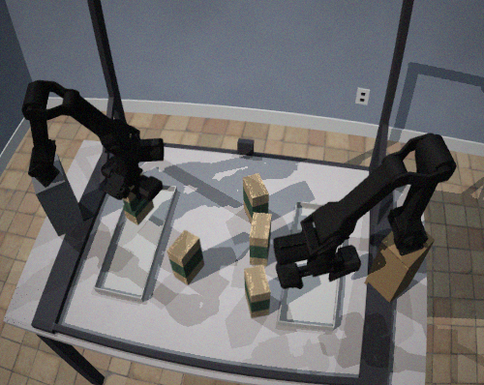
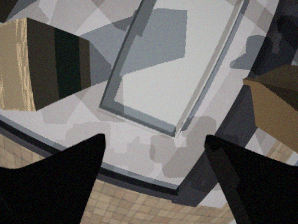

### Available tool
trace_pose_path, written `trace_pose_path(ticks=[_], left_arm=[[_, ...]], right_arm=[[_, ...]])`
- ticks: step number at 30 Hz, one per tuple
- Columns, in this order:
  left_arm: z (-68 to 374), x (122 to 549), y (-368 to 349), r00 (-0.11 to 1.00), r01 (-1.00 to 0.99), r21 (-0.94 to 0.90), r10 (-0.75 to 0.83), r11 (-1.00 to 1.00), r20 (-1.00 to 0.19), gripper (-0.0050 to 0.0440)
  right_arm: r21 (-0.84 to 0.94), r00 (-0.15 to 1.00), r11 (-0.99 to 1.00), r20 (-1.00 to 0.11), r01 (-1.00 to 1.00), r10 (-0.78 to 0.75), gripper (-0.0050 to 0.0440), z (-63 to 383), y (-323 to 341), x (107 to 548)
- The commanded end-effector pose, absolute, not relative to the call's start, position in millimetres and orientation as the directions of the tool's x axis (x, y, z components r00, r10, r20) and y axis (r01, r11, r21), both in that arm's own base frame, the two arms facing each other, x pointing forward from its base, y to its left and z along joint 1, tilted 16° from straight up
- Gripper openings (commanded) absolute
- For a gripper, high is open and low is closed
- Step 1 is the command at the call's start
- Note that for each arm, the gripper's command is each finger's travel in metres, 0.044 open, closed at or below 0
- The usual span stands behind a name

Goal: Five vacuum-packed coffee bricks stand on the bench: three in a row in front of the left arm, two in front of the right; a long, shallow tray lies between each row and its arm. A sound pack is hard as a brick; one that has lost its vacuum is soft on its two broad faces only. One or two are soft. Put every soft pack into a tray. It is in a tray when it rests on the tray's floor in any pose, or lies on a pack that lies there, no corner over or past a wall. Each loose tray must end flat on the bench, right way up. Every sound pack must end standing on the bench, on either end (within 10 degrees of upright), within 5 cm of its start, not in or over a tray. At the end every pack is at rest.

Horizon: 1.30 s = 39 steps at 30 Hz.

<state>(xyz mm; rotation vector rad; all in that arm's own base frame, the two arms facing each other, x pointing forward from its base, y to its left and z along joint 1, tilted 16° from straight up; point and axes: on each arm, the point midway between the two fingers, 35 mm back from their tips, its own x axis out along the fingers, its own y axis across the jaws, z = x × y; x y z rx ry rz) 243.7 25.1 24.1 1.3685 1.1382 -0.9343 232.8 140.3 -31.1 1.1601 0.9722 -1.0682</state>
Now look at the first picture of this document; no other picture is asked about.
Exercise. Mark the long shallow white tray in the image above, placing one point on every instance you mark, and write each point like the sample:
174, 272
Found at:
316, 302
132, 249

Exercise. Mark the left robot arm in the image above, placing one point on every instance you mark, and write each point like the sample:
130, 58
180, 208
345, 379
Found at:
335, 221

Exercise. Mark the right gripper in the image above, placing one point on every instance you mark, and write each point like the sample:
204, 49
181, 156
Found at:
146, 189

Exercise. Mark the tan and green coffee brick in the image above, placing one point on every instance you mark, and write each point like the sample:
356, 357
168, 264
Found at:
136, 210
259, 238
185, 256
255, 196
257, 291

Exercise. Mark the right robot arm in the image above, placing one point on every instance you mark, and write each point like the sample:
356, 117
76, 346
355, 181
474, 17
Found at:
113, 134

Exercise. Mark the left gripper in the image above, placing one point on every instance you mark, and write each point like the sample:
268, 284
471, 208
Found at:
347, 258

